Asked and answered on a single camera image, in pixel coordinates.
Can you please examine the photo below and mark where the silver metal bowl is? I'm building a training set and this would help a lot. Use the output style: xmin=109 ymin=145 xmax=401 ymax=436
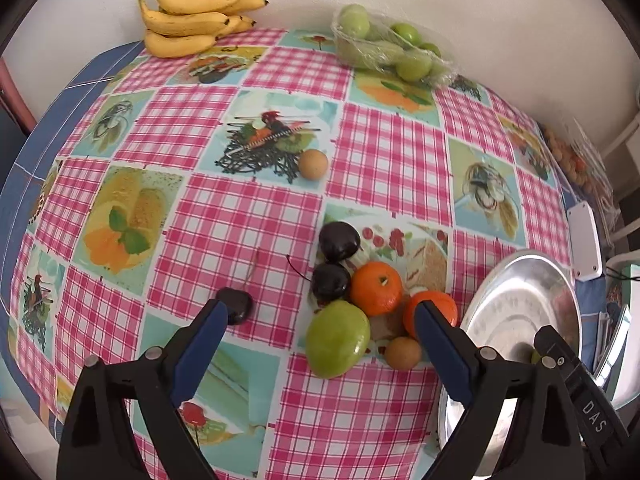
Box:
xmin=436 ymin=249 xmax=584 ymax=478

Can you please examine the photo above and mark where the brown longan fruit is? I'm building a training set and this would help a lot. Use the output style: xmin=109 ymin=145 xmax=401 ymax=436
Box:
xmin=384 ymin=337 xmax=422 ymax=370

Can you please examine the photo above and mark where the orange tangerine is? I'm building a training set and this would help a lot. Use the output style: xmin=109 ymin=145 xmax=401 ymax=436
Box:
xmin=349 ymin=261 xmax=404 ymax=318
xmin=402 ymin=290 xmax=459 ymax=339

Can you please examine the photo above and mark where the dark cherry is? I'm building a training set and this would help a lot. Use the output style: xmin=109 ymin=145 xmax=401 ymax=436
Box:
xmin=319 ymin=221 xmax=360 ymax=262
xmin=214 ymin=249 xmax=262 ymax=326
xmin=286 ymin=255 xmax=352 ymax=306

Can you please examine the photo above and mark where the green mango fruit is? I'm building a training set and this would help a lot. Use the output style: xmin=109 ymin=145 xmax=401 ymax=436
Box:
xmin=305 ymin=300 xmax=371 ymax=379

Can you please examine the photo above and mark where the dark cherry top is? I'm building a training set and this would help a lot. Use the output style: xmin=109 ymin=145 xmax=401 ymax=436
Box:
xmin=319 ymin=221 xmax=360 ymax=262

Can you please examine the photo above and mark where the tan longan fruit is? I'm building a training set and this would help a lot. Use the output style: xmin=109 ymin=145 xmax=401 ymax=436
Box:
xmin=298 ymin=148 xmax=329 ymax=181

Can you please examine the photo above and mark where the plastic tray of green fruits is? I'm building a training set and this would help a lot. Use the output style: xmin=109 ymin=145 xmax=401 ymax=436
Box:
xmin=331 ymin=3 xmax=459 ymax=88

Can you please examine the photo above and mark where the book stack at right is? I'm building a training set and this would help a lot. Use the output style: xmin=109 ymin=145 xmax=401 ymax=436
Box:
xmin=591 ymin=263 xmax=640 ymax=411

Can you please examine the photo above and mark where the white plastic box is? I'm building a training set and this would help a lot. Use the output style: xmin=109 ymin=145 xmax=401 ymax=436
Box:
xmin=566 ymin=200 xmax=603 ymax=282

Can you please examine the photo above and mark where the bag of nuts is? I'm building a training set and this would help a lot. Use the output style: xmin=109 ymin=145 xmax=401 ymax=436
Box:
xmin=541 ymin=120 xmax=614 ymax=200

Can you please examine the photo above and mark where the white chair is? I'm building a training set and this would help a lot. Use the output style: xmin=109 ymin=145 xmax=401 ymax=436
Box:
xmin=599 ymin=90 xmax=639 ymax=268

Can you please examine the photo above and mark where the checkered fruit-print tablecloth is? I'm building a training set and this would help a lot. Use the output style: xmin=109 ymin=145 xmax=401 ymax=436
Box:
xmin=1 ymin=29 xmax=575 ymax=479

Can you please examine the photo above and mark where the yellow banana bunch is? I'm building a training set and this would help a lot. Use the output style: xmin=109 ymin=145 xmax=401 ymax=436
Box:
xmin=138 ymin=0 xmax=269 ymax=58

